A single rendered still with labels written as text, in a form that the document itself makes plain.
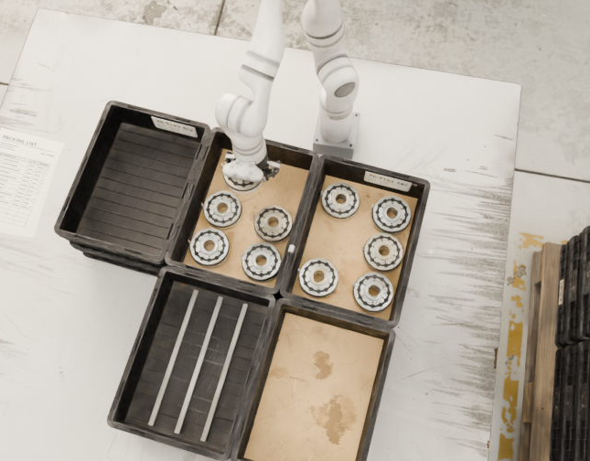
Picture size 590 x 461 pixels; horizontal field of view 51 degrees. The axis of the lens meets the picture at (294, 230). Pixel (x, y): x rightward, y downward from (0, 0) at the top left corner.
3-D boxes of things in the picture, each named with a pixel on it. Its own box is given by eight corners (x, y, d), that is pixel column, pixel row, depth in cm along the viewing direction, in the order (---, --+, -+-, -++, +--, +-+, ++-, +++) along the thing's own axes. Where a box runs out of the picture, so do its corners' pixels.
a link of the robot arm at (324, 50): (332, -6, 137) (350, 26, 134) (346, 58, 163) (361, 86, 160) (295, 13, 138) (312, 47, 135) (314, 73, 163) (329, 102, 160)
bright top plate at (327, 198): (328, 177, 170) (328, 176, 169) (364, 189, 168) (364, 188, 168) (316, 210, 167) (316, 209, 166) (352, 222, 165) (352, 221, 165)
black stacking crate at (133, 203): (120, 120, 181) (109, 100, 170) (217, 144, 178) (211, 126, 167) (69, 245, 169) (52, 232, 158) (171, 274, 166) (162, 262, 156)
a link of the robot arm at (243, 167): (222, 176, 140) (218, 166, 134) (234, 132, 143) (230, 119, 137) (262, 184, 139) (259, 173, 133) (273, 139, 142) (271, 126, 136)
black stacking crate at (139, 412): (172, 275, 166) (163, 264, 155) (278, 305, 163) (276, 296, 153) (119, 425, 154) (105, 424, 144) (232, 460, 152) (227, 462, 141)
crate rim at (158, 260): (111, 102, 172) (108, 98, 169) (213, 129, 169) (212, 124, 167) (54, 235, 160) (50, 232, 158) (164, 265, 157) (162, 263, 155)
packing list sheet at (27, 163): (-6, 126, 193) (-6, 126, 192) (66, 139, 191) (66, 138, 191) (-42, 225, 183) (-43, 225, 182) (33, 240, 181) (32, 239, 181)
